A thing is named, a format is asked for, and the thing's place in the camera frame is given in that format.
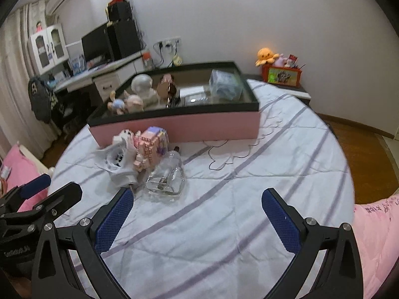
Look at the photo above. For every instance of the orange octopus plush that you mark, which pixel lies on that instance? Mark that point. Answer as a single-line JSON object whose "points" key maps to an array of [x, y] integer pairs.
{"points": [[265, 56]]}

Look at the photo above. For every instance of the black computer tower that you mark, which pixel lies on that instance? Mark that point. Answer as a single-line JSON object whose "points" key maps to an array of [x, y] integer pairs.
{"points": [[124, 39]]}

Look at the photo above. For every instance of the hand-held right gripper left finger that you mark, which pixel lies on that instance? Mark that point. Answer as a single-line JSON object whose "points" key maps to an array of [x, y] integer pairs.
{"points": [[112, 224]]}

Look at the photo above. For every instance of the white toy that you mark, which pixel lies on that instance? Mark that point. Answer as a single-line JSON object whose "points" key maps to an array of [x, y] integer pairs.
{"points": [[120, 168]]}

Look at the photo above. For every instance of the small doll on cabinet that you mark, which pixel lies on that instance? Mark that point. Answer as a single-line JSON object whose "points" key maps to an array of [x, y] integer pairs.
{"points": [[39, 27]]}

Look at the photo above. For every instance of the white wall power outlet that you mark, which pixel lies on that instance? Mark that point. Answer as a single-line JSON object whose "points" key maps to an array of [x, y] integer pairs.
{"points": [[168, 43]]}

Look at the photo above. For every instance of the black and white nightstand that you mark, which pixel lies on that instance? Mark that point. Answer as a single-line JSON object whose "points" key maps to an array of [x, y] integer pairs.
{"points": [[299, 95]]}

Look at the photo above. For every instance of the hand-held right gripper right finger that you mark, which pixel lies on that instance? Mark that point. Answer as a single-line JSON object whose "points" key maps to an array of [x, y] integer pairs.
{"points": [[280, 221]]}

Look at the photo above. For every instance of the white astronaut figurine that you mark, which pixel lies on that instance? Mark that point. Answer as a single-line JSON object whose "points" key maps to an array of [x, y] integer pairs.
{"points": [[143, 85]]}

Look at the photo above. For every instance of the small clear box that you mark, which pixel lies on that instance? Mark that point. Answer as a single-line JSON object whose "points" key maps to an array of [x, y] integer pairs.
{"points": [[196, 100]]}

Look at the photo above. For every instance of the small yellow toy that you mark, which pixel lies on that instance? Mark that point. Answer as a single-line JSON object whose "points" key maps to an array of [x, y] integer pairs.
{"points": [[177, 60]]}

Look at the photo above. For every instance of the pink pillow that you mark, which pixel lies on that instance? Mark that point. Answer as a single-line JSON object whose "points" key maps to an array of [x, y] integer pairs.
{"points": [[17, 168]]}

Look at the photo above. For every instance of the white power adapter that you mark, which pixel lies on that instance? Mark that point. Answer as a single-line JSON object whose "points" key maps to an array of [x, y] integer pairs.
{"points": [[191, 92]]}

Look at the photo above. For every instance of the white desk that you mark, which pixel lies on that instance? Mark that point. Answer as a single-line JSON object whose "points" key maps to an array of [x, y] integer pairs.
{"points": [[107, 84]]}

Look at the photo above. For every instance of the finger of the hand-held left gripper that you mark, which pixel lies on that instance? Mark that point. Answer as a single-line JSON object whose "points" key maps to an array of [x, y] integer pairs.
{"points": [[59, 196], [34, 185]]}

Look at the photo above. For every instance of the red white carton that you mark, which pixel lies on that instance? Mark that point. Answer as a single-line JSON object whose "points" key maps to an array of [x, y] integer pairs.
{"points": [[293, 60]]}

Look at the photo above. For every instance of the beige curtain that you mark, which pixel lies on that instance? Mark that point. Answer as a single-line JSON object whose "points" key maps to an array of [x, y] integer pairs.
{"points": [[15, 84]]}

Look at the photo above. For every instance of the clear glass bottle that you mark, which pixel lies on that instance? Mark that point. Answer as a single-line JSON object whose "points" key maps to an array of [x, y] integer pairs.
{"points": [[166, 174]]}

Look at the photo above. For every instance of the clear plastic case green label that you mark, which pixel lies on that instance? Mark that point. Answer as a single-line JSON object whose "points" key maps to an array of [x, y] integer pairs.
{"points": [[224, 84]]}

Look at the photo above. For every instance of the white glass door cabinet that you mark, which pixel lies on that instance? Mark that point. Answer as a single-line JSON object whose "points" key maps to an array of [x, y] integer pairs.
{"points": [[46, 49]]}

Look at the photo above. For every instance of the red cartoon storage box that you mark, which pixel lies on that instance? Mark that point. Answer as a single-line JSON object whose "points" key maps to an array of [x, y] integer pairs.
{"points": [[282, 76]]}

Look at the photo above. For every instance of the pink storage box black rim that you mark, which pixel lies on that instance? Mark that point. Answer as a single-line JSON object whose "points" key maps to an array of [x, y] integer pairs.
{"points": [[202, 124]]}

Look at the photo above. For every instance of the pink quilt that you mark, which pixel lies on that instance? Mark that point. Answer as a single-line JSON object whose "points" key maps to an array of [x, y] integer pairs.
{"points": [[377, 239]]}

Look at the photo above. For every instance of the orange lidded jar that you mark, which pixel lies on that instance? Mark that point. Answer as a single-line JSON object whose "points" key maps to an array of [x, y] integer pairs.
{"points": [[148, 62]]}

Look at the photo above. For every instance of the small brown doll figure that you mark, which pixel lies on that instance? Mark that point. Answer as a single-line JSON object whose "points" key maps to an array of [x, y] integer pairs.
{"points": [[117, 104]]}

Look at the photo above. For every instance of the pink plush toy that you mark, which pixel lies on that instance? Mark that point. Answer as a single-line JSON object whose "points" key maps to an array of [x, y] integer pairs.
{"points": [[279, 60]]}

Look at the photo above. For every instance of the black computer monitor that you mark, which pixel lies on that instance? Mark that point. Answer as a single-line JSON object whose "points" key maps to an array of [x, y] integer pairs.
{"points": [[96, 45]]}

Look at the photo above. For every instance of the blue white packages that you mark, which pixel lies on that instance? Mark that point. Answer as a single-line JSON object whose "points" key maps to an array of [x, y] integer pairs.
{"points": [[77, 64]]}

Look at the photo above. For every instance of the pink block figure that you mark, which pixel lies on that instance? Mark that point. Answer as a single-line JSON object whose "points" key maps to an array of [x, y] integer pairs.
{"points": [[151, 144]]}

